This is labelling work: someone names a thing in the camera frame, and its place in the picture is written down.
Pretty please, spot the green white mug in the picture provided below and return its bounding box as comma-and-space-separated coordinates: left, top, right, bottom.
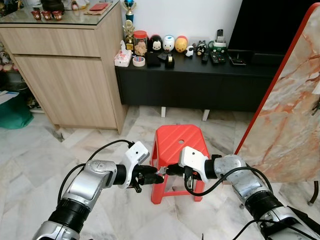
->
207, 40, 227, 55

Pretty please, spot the red envelope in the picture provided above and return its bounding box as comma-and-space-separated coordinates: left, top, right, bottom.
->
89, 2, 110, 12

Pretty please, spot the white plush toy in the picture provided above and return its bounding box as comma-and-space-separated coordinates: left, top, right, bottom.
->
162, 35, 176, 52

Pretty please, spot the dark table leg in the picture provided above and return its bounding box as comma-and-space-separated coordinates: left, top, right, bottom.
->
310, 180, 319, 206

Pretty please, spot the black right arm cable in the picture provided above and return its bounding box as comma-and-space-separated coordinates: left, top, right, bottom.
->
184, 166, 273, 197

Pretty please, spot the tall blue gold trophy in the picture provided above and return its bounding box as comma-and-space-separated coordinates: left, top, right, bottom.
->
123, 0, 137, 23

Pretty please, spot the beige tape roll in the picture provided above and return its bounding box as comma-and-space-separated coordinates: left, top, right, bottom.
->
132, 56, 146, 67

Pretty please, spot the orange yellow plush toy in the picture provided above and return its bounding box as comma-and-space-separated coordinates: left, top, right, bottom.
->
174, 36, 189, 54

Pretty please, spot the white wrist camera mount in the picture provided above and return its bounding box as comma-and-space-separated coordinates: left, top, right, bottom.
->
179, 146, 211, 181
123, 141, 151, 188

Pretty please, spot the black mouse plush toy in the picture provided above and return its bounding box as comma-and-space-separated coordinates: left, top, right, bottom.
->
149, 35, 164, 52

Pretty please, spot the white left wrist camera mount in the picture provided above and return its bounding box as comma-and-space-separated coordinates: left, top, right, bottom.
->
123, 141, 151, 188

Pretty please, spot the pink white tissue box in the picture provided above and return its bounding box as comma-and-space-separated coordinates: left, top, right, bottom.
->
114, 42, 133, 67

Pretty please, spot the small gold trophy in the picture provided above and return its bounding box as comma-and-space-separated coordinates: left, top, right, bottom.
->
123, 21, 136, 51

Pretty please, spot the black pot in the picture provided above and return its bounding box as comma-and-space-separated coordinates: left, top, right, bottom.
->
41, 0, 65, 12

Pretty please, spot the black pouch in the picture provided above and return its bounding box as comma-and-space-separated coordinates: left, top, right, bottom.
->
146, 52, 162, 67

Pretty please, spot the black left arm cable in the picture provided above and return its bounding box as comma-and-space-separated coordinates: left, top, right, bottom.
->
57, 139, 136, 201

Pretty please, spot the black TV cabinet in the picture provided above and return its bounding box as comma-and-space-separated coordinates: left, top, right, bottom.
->
115, 50, 286, 122

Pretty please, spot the green bag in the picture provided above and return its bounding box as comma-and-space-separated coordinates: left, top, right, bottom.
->
0, 92, 35, 130

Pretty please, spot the light wooden cabinet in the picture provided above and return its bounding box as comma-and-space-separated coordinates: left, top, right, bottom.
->
0, 0, 128, 135

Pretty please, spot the small black tray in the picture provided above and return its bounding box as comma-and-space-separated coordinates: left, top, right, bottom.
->
229, 56, 247, 66

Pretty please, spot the red plastic stool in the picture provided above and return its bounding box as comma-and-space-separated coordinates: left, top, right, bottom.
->
150, 124, 211, 205

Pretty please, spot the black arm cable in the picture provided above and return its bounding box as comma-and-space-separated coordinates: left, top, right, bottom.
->
184, 166, 273, 197
57, 139, 136, 201

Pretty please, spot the red-lidded cartoon jar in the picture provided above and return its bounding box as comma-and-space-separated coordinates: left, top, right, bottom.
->
133, 30, 149, 57

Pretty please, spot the black television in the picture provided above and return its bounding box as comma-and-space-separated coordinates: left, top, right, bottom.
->
227, 0, 317, 55

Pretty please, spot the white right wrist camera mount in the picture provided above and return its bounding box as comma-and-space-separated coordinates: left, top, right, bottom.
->
179, 146, 211, 181

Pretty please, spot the red-edged marble table top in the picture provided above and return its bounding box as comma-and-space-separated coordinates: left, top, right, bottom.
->
235, 2, 320, 183

